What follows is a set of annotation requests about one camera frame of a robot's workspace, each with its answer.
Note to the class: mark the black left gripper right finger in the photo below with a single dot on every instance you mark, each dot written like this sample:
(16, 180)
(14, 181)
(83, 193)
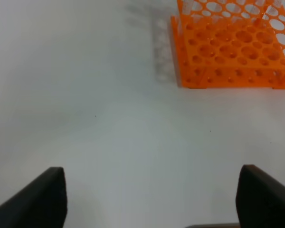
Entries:
(260, 199)

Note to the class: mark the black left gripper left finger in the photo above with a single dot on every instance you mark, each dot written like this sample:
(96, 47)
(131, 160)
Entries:
(41, 204)

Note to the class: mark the orange test tube rack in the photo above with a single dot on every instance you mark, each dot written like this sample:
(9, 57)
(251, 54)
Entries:
(230, 43)

